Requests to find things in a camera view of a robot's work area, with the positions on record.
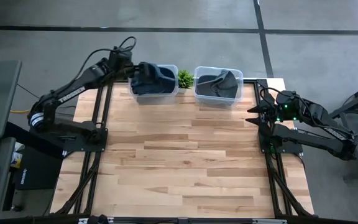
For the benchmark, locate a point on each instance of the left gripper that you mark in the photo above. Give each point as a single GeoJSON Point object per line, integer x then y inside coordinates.
{"type": "Point", "coordinates": [140, 70]}

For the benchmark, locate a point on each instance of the silver metal bracket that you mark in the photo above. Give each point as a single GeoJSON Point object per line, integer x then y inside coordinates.
{"type": "Point", "coordinates": [269, 221]}
{"type": "Point", "coordinates": [82, 221]}

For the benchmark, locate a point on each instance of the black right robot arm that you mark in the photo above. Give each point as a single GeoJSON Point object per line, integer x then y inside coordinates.
{"type": "Point", "coordinates": [309, 137]}

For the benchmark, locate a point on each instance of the black metal table frame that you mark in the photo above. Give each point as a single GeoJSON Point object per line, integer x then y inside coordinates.
{"type": "Point", "coordinates": [262, 83]}

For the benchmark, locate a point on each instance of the white yellow package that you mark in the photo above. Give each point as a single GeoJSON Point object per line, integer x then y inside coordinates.
{"type": "Point", "coordinates": [16, 157]}

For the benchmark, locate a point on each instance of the small green potted plant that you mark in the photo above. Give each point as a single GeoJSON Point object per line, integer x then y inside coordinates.
{"type": "Point", "coordinates": [185, 79]}

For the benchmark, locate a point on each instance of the clear plastic storage bin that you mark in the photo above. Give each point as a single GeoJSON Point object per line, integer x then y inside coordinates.
{"type": "Point", "coordinates": [217, 102]}
{"type": "Point", "coordinates": [154, 99]}

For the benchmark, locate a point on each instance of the black box white logo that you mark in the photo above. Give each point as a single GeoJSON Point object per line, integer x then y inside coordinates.
{"type": "Point", "coordinates": [39, 174]}

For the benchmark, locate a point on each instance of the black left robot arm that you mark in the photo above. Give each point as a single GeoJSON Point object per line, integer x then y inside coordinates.
{"type": "Point", "coordinates": [71, 93]}

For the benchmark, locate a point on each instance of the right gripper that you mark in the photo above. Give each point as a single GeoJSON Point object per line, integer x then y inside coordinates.
{"type": "Point", "coordinates": [269, 112]}

